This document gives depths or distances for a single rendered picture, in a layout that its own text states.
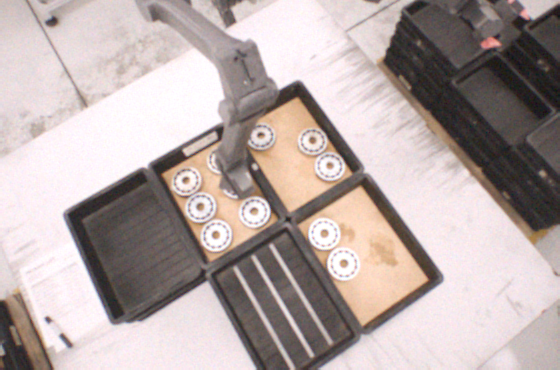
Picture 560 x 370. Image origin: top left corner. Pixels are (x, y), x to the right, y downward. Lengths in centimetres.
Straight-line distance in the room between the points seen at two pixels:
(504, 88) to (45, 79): 262
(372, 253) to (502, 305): 50
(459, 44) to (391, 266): 123
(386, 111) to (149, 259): 104
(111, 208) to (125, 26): 167
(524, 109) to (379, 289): 129
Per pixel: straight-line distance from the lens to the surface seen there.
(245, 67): 74
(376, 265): 140
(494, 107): 227
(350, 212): 141
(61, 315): 169
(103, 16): 307
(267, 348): 138
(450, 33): 227
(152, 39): 284
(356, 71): 178
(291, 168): 144
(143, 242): 146
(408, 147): 167
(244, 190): 114
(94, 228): 153
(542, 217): 229
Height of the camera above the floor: 220
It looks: 70 degrees down
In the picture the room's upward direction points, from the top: 3 degrees counter-clockwise
